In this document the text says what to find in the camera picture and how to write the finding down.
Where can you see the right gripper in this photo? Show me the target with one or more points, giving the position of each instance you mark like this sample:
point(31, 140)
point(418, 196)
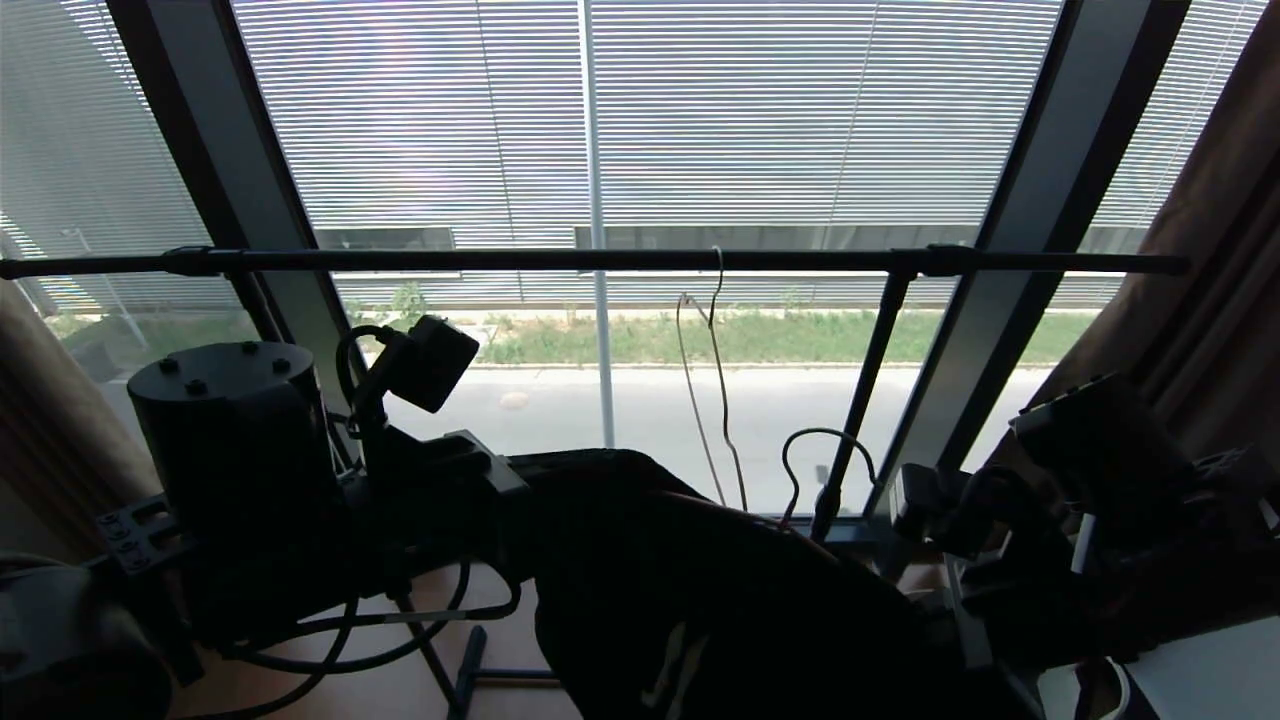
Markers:
point(980, 530)

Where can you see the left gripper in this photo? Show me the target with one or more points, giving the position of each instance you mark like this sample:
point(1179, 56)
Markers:
point(450, 510)

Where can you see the black pants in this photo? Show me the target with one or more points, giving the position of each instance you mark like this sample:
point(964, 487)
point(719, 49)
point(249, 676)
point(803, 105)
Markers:
point(700, 620)

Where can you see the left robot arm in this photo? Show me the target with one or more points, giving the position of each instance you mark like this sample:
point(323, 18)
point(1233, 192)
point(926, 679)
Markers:
point(230, 450)

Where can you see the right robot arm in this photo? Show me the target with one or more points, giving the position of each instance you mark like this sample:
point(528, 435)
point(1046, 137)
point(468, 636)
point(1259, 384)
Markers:
point(1180, 560)

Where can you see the black clothes rack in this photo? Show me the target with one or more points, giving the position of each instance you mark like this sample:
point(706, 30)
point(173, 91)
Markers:
point(600, 260)

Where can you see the beige curtain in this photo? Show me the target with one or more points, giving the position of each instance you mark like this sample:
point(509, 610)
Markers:
point(1220, 250)
point(50, 430)

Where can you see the window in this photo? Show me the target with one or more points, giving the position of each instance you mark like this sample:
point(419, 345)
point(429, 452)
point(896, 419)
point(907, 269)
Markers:
point(400, 120)

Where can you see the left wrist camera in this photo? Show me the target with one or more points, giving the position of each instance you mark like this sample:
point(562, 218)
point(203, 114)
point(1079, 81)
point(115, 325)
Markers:
point(430, 365)

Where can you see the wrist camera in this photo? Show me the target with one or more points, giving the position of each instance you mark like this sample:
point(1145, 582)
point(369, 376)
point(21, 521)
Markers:
point(430, 365)
point(1080, 420)

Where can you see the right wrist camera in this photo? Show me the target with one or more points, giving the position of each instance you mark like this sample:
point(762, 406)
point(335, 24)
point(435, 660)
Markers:
point(1080, 420)

